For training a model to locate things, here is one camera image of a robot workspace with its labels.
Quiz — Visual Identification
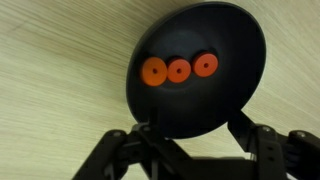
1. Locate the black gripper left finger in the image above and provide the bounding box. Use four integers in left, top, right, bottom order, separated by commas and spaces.
132, 123, 158, 132

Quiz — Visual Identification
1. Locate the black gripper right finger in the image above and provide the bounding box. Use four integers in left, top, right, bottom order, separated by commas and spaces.
228, 111, 257, 152

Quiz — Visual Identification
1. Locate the orange wooden disc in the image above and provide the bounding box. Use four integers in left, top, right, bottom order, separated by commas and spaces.
140, 57, 167, 87

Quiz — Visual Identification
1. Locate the red-orange wooden disc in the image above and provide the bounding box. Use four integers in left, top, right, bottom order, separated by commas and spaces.
168, 58, 191, 83

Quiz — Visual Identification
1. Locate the red wooden disc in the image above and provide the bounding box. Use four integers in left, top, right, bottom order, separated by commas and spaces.
192, 52, 219, 77

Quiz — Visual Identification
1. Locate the black bowl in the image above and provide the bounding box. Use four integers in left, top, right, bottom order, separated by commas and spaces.
126, 2, 266, 138

